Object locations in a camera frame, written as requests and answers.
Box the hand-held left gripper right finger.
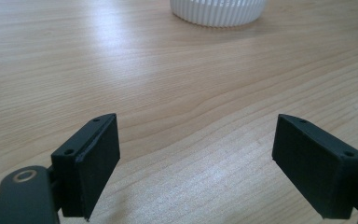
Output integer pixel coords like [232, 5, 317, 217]
[271, 113, 358, 220]

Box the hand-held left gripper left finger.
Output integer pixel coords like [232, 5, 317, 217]
[50, 112, 121, 222]

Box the white ribbed container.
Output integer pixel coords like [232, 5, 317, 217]
[169, 0, 268, 28]

